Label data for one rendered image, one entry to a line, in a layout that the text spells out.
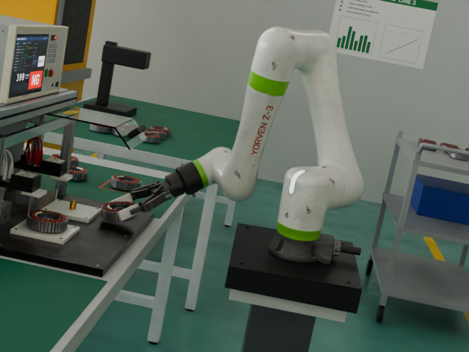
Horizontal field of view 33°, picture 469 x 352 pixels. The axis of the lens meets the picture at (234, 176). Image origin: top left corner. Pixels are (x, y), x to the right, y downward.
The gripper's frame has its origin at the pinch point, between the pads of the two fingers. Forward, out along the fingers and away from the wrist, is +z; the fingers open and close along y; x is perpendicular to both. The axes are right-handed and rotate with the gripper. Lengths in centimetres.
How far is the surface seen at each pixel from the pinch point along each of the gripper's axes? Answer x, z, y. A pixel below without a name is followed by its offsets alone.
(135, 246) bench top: -6.8, 1.5, -16.1
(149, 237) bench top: -10.2, -4.4, -6.2
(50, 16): 29, -33, 350
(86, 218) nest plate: 2.5, 10.5, -2.6
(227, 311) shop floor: -116, -39, 120
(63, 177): 14.7, 11.7, 5.8
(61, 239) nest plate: 7.6, 19.7, -24.6
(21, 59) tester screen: 54, 10, -11
